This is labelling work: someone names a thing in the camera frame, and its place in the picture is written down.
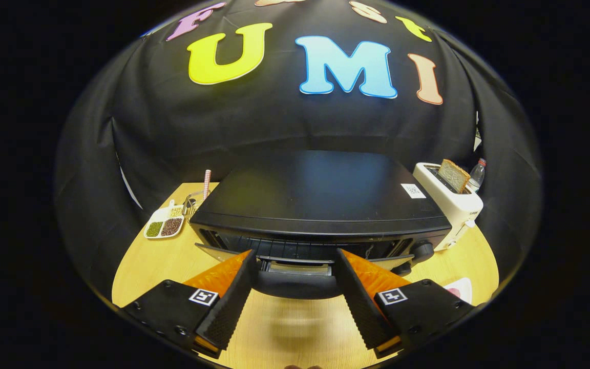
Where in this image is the small metal rack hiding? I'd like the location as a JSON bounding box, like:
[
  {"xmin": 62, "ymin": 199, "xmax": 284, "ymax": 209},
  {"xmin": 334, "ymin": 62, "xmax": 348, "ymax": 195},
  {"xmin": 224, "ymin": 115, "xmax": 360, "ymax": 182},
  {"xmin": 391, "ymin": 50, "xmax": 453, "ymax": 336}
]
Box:
[{"xmin": 182, "ymin": 192, "xmax": 206, "ymax": 216}]

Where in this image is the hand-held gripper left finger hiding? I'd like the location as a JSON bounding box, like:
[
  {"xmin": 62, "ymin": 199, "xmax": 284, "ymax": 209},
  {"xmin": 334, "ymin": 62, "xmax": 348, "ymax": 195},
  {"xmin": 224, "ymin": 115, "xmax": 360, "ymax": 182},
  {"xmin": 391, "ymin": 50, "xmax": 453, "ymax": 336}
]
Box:
[{"xmin": 121, "ymin": 250, "xmax": 258, "ymax": 359}]

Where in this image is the black toaster oven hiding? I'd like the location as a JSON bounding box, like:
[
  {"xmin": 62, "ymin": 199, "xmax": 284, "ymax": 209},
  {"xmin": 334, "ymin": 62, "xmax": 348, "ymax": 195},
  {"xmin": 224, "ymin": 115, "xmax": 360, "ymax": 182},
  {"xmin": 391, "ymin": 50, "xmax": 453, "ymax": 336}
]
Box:
[{"xmin": 188, "ymin": 150, "xmax": 452, "ymax": 300}]

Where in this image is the brown bread slice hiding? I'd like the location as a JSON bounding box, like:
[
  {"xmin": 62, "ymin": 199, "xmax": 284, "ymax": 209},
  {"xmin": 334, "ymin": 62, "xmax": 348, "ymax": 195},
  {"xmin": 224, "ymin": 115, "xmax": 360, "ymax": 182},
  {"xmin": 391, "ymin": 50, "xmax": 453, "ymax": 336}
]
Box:
[{"xmin": 437, "ymin": 159, "xmax": 471, "ymax": 194}]

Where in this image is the clear red label water bottle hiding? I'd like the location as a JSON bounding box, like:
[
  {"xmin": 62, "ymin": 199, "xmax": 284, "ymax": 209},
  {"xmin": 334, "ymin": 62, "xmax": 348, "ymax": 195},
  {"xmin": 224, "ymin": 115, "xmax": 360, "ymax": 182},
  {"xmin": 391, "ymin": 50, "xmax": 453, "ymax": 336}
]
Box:
[{"xmin": 467, "ymin": 158, "xmax": 487, "ymax": 193}]

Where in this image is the white square plate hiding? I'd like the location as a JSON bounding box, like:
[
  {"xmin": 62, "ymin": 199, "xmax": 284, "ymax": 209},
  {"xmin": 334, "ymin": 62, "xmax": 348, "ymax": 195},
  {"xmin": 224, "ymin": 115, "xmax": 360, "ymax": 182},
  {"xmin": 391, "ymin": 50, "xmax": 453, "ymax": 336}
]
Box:
[{"xmin": 444, "ymin": 277, "xmax": 473, "ymax": 305}]

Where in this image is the white pop-up toaster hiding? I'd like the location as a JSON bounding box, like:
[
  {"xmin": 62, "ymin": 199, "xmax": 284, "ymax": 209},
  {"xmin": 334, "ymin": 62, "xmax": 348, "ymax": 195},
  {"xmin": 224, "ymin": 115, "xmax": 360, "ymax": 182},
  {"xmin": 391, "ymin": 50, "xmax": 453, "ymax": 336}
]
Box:
[{"xmin": 412, "ymin": 162, "xmax": 484, "ymax": 252}]

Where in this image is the white divided dish of beans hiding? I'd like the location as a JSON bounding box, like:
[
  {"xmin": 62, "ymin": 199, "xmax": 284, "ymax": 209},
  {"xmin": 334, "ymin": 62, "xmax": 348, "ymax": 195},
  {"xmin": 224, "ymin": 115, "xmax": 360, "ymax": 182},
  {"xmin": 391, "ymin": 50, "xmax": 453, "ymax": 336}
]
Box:
[{"xmin": 143, "ymin": 205, "xmax": 185, "ymax": 240}]

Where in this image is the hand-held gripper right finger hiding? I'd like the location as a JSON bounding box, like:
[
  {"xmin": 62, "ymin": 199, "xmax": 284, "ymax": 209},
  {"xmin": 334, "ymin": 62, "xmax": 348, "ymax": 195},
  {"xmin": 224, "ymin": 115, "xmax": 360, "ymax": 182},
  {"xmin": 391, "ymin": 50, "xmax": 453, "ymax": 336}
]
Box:
[{"xmin": 335, "ymin": 249, "xmax": 475, "ymax": 359}]

